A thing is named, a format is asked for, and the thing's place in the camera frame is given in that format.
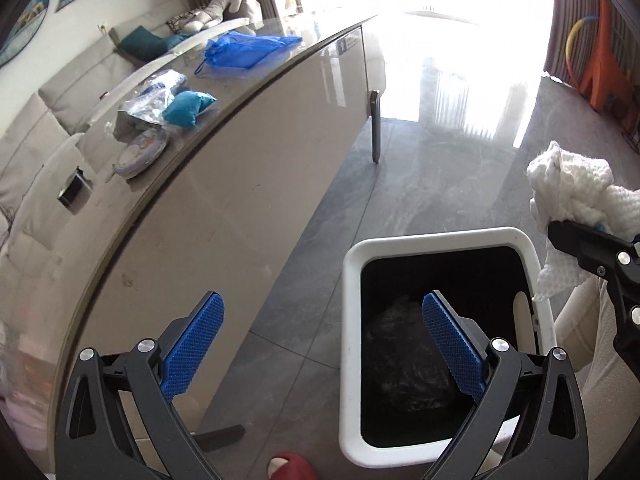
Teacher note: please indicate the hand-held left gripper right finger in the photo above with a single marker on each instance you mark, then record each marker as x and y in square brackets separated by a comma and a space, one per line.
[452, 345]

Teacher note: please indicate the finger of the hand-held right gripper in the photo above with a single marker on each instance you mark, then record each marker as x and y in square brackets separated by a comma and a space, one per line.
[580, 242]

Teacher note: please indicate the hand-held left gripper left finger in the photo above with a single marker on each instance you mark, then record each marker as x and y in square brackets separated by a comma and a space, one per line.
[195, 345]

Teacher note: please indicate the white paper towel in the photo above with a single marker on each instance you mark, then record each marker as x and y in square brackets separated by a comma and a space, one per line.
[570, 180]

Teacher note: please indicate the white trash bin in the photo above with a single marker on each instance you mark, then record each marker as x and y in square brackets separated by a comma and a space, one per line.
[350, 360]

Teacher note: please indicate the round patterned lid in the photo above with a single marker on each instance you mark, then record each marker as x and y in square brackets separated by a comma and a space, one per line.
[142, 152]

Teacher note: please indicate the clear plastic wrapper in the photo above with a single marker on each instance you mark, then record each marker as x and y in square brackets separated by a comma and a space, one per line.
[137, 117]

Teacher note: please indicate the teal pouch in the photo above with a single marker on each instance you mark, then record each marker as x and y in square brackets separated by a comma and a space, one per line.
[187, 107]

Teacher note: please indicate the blue white packet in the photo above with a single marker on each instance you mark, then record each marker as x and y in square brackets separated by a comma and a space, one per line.
[167, 82]

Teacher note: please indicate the black plastic bag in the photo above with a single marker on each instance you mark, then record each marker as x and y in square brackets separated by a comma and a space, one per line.
[400, 360]

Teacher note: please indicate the red slipper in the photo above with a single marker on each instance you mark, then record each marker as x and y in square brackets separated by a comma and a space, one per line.
[292, 467]

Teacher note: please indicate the person's beige trouser leg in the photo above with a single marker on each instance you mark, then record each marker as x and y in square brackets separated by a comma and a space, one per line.
[600, 410]

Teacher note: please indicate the glossy grey coffee table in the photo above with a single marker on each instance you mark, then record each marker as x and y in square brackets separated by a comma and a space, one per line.
[225, 185]

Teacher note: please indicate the orange toy stand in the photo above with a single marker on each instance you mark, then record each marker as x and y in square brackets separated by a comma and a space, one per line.
[605, 65]

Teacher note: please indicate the small black box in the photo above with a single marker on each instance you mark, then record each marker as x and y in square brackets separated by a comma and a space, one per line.
[75, 192]

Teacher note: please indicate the colourful hula hoop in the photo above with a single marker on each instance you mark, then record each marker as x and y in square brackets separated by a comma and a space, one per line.
[570, 45]

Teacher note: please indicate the brown curtain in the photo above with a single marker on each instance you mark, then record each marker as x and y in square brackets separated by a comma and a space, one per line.
[565, 20]

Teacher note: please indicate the grey sofa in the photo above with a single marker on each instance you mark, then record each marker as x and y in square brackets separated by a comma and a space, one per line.
[75, 75]

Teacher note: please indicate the teal pillow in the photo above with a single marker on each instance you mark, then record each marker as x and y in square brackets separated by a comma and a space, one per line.
[142, 40]

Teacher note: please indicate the black white patterned pillow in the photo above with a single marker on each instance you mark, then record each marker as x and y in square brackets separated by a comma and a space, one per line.
[177, 22]

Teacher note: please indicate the grey plush toy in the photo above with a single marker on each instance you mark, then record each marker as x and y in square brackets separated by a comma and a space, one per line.
[220, 7]

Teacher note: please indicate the oval wall picture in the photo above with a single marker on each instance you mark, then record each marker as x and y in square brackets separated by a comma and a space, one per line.
[22, 25]

